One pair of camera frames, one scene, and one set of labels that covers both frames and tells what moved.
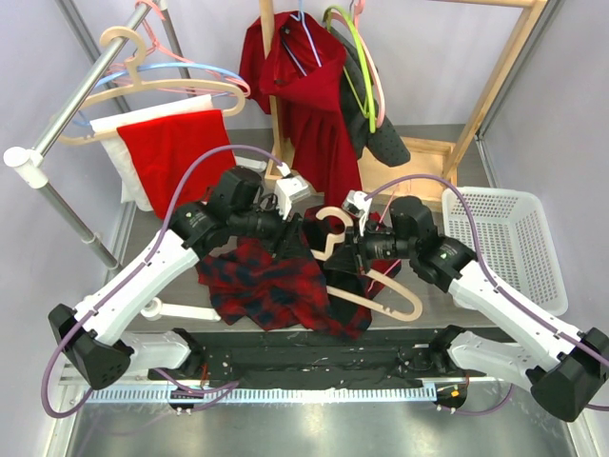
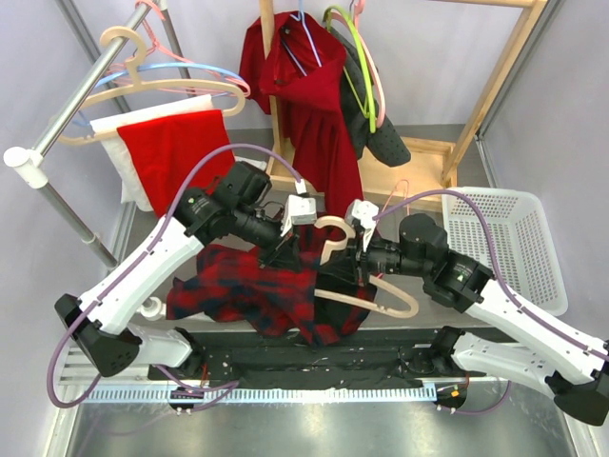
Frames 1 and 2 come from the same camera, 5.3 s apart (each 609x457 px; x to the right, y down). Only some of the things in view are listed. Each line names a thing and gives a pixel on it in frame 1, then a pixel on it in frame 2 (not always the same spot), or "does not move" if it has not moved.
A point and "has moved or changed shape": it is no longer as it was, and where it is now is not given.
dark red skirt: (306, 70) does not move
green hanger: (367, 108) does not move
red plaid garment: (297, 282) has moved or changed shape
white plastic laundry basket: (515, 237) does not move
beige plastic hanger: (343, 296) has moved or changed shape
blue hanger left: (82, 122) does not move
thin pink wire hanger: (377, 228) → (406, 194)
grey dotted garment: (371, 130) does not move
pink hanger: (360, 6) does not move
